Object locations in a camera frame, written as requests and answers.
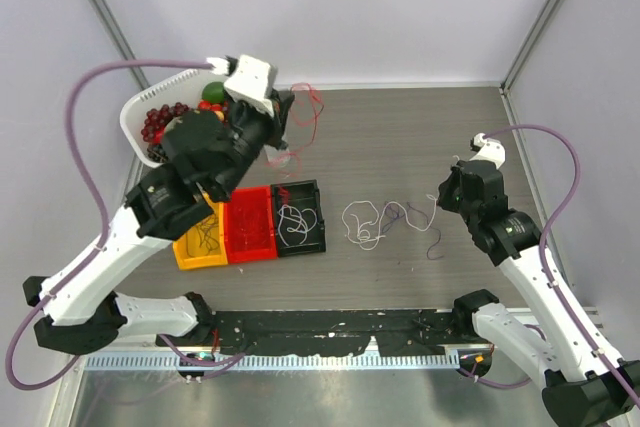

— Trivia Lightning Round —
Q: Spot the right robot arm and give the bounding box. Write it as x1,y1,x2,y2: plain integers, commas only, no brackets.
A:
437,159,639,426

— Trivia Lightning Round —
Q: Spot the white plastic basket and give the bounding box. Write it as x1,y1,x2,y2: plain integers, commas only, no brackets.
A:
119,69,225,168

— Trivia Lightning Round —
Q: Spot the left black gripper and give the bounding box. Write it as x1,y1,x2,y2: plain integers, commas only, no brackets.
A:
213,87,295,200

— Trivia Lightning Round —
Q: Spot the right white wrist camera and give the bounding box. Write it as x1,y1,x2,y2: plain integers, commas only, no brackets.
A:
470,133,506,169

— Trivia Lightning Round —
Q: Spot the black plastic bin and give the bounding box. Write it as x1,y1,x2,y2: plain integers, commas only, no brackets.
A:
270,179,326,258

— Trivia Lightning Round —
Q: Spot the red cherry cluster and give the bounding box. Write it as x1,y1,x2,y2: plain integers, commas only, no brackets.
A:
198,100,229,120

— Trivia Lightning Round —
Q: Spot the clear water bottle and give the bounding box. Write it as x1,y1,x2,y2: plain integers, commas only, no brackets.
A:
264,146,290,169

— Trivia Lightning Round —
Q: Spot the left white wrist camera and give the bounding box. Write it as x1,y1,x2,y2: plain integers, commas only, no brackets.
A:
206,54,278,118

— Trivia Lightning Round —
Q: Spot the yellow plastic bin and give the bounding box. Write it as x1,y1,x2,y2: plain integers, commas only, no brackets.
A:
173,199,228,271

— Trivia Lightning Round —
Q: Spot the white cable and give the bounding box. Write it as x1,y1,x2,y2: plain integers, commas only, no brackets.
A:
341,154,461,253
277,203,319,245

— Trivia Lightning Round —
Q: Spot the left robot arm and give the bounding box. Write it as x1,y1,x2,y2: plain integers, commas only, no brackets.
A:
23,91,295,356

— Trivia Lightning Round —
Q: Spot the green lime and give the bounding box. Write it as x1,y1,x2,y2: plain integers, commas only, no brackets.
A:
201,81,226,104

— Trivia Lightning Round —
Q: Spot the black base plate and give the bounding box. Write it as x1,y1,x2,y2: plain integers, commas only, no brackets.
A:
171,309,487,357

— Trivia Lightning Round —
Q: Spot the red plastic bin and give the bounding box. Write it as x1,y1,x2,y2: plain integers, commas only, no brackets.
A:
223,185,278,264

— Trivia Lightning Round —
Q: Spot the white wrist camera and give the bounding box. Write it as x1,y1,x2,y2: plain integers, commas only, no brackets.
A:
470,133,506,169
206,54,278,118

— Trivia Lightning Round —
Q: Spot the red grape bunch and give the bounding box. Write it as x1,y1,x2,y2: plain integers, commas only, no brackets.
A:
140,103,190,144

